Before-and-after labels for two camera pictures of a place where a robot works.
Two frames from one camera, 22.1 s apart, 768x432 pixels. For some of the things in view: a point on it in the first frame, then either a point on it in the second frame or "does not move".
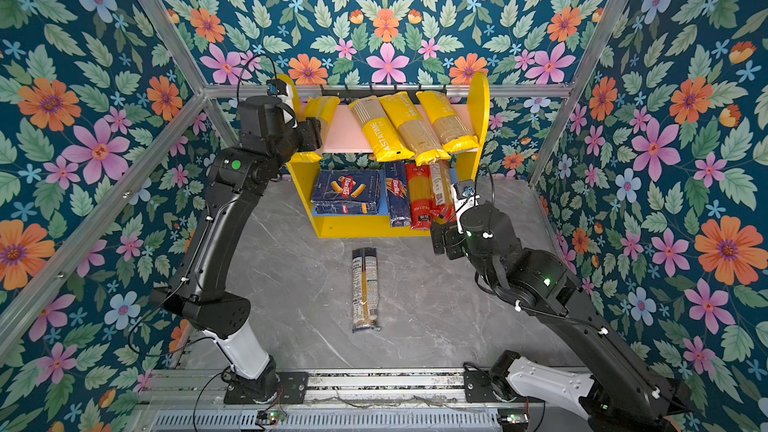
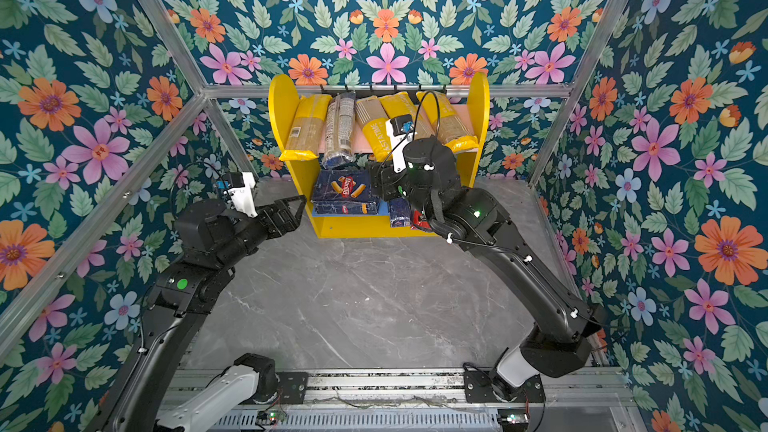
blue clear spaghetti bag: [360, 314] → [331, 150]
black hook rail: [357, 94] does not move
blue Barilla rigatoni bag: [346, 191] does not move
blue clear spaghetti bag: [371, 293] → [345, 125]
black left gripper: [310, 130] → [278, 227]
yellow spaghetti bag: [320, 108] does not move
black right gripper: [437, 231] → [383, 178]
